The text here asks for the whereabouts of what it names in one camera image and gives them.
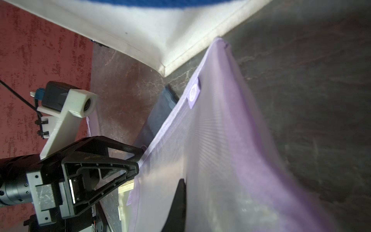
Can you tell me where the white canvas Doraemon tote bag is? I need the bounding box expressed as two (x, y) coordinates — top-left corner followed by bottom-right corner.
(12, 1), (268, 76)

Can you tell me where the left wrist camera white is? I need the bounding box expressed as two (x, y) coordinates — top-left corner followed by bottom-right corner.
(35, 81), (98, 160)

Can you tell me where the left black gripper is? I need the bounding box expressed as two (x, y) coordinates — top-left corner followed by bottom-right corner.
(26, 136), (144, 226)

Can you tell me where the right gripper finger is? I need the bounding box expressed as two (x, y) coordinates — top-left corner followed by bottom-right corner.
(162, 179), (186, 232)

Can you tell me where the purple trim mesh pouch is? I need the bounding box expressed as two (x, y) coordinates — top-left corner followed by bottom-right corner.
(129, 38), (340, 232)

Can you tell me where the blue mesh pouch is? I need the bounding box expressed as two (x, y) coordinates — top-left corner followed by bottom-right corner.
(133, 85), (179, 150)

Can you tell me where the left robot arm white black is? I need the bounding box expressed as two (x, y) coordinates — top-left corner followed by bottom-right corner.
(1, 136), (144, 226)

